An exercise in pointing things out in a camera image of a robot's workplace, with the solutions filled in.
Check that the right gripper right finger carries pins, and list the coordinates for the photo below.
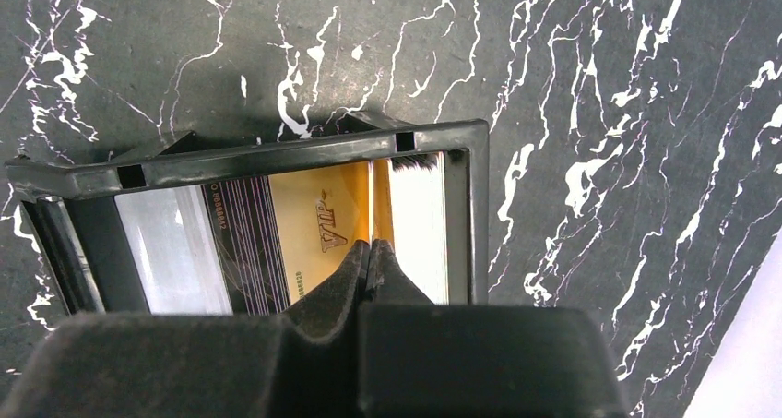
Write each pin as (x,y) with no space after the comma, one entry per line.
(419,359)

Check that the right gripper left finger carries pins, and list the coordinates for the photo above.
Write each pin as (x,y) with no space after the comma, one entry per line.
(299,363)

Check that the black card tray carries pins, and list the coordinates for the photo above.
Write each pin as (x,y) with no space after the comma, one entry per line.
(77,225)

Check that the white card in tray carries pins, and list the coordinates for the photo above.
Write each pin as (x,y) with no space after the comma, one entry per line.
(417,202)

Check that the silver card in tray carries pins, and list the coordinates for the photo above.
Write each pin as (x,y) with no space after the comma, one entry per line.
(174,251)

